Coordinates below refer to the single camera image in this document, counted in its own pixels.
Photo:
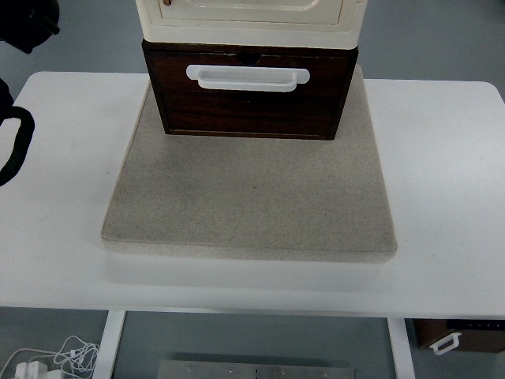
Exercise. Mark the dark wooden drawer cabinet frame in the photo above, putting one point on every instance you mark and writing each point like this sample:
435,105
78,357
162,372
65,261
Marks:
155,79

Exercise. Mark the metal floor plate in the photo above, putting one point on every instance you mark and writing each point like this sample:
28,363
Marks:
225,370

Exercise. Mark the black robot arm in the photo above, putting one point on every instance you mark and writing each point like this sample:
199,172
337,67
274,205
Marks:
25,25

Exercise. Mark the brown box with white handle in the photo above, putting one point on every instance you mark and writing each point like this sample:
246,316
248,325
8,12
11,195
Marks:
444,335

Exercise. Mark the white table leg right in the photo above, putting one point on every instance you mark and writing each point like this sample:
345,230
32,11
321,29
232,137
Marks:
400,347

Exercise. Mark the white table leg left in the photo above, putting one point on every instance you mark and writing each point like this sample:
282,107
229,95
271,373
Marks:
108,350

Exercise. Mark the white table leg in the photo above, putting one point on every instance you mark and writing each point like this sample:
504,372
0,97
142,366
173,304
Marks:
400,347
108,350

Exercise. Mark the white drawer handle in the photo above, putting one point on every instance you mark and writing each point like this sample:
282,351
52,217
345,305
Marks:
245,78

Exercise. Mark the grey felt platform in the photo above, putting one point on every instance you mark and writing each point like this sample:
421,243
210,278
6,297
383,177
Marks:
252,198

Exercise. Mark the white power adapter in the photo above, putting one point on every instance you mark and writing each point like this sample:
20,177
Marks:
30,370

